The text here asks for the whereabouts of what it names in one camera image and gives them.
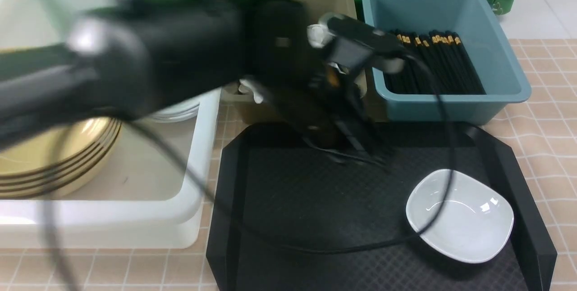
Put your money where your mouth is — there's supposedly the stack of yellow bowls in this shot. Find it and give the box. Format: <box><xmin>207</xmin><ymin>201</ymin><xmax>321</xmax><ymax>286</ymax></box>
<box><xmin>0</xmin><ymin>117</ymin><xmax>122</xmax><ymax>199</ymax></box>

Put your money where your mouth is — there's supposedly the checkered peach tablecloth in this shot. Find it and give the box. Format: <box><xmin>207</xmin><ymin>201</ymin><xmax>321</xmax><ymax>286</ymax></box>
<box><xmin>0</xmin><ymin>39</ymin><xmax>577</xmax><ymax>291</ymax></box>

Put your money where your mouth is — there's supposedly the stack of white dishes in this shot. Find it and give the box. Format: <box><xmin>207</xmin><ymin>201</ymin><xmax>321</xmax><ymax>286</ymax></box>
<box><xmin>145</xmin><ymin>97</ymin><xmax>200</xmax><ymax>123</ymax></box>

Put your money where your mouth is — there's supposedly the olive green spoon bin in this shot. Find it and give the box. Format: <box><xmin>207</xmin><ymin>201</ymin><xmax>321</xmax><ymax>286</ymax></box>
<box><xmin>221</xmin><ymin>0</ymin><xmax>357</xmax><ymax>125</ymax></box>

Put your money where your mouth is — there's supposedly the large white plastic tub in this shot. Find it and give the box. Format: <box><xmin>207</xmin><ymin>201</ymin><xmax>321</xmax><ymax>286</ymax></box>
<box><xmin>0</xmin><ymin>0</ymin><xmax>202</xmax><ymax>249</ymax></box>

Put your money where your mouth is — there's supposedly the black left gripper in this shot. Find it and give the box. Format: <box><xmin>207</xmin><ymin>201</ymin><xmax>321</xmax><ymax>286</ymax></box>
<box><xmin>252</xmin><ymin>12</ymin><xmax>406</xmax><ymax>165</ymax></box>

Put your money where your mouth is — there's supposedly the black serving tray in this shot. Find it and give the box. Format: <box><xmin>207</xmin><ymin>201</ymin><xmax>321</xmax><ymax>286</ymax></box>
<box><xmin>206</xmin><ymin>123</ymin><xmax>557</xmax><ymax>291</ymax></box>

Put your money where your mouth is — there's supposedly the pile of white spoons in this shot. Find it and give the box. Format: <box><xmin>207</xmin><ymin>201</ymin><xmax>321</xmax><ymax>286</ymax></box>
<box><xmin>237</xmin><ymin>79</ymin><xmax>264</xmax><ymax>104</ymax></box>

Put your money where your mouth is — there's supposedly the white sauce dish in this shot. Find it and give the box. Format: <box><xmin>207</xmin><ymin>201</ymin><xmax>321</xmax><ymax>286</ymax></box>
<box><xmin>405</xmin><ymin>168</ymin><xmax>514</xmax><ymax>264</ymax></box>

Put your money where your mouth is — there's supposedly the pile of black chopsticks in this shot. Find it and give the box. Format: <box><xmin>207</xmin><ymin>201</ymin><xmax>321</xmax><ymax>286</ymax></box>
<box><xmin>383</xmin><ymin>30</ymin><xmax>486</xmax><ymax>95</ymax></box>

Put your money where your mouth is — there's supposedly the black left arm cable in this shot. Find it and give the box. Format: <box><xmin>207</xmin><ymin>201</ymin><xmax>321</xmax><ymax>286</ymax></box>
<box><xmin>41</xmin><ymin>52</ymin><xmax>458</xmax><ymax>291</ymax></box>

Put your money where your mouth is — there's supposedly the blue chopstick bin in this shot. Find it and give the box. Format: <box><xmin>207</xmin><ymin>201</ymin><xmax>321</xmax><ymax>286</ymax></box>
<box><xmin>362</xmin><ymin>0</ymin><xmax>531</xmax><ymax>125</ymax></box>

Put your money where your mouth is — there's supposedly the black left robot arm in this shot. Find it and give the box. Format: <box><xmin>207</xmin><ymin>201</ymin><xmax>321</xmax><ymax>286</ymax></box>
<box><xmin>1</xmin><ymin>0</ymin><xmax>409</xmax><ymax>155</ymax></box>

